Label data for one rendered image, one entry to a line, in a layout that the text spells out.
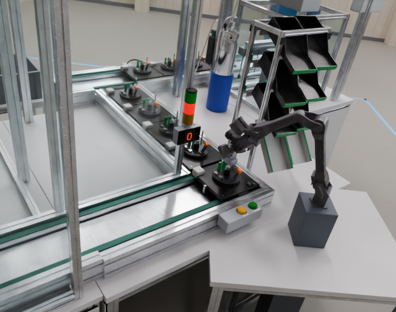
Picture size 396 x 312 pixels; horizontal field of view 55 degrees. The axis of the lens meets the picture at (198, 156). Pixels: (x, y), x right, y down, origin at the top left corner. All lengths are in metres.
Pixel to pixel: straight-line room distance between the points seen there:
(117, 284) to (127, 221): 0.28
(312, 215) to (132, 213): 0.77
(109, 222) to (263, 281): 0.67
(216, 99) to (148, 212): 1.22
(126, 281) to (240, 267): 0.46
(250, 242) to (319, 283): 0.32
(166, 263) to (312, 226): 0.64
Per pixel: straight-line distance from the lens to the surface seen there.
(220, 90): 2.65
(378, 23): 10.01
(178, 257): 1.61
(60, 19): 0.92
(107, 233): 1.61
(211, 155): 2.02
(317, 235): 1.77
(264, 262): 1.68
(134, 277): 1.53
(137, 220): 1.66
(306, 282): 1.67
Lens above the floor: 2.06
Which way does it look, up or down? 33 degrees down
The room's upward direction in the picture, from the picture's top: 9 degrees clockwise
